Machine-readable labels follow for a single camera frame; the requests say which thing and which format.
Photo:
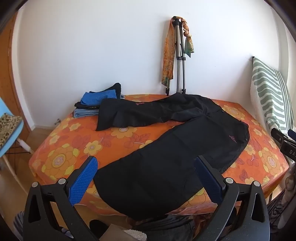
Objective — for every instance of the white fluffy slipper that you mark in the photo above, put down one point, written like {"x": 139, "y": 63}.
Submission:
{"x": 135, "y": 235}

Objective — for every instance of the light blue folded garment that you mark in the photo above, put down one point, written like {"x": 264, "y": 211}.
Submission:
{"x": 85, "y": 112}

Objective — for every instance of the light blue chair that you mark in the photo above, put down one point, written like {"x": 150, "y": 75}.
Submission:
{"x": 9, "y": 143}

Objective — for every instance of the blue folded towel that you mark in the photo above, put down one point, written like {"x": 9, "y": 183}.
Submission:
{"x": 97, "y": 97}

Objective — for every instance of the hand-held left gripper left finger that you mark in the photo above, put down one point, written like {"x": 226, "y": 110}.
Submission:
{"x": 85, "y": 179}

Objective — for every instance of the black folded garment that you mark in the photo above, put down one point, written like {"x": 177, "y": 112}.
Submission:
{"x": 115, "y": 89}

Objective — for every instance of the wooden door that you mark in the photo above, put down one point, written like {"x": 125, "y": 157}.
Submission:
{"x": 9, "y": 81}

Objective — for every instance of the black pants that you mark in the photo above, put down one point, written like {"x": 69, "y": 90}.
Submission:
{"x": 161, "y": 166}

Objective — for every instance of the green white patterned blanket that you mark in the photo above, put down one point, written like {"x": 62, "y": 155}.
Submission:
{"x": 266, "y": 92}

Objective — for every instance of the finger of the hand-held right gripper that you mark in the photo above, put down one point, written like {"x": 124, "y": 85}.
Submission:
{"x": 291, "y": 134}
{"x": 278, "y": 138}

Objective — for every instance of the person's dark trousers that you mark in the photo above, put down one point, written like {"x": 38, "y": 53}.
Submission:
{"x": 166, "y": 229}

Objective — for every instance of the dark folded garment yellow print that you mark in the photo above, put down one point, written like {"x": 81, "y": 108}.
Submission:
{"x": 87, "y": 106}

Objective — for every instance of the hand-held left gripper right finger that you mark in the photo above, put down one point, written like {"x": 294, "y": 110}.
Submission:
{"x": 209, "y": 182}

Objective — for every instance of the orange patterned scarf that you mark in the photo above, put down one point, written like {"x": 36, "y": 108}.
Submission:
{"x": 167, "y": 58}

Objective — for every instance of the twisted orange green scarf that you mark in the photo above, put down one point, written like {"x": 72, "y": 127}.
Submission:
{"x": 189, "y": 46}

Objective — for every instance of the silver camera tripod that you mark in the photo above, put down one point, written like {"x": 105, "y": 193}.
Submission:
{"x": 178, "y": 69}

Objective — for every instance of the orange floral bed sheet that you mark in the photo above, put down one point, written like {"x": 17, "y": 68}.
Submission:
{"x": 69, "y": 150}

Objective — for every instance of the leopard print cushion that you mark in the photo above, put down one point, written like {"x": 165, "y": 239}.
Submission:
{"x": 9, "y": 125}

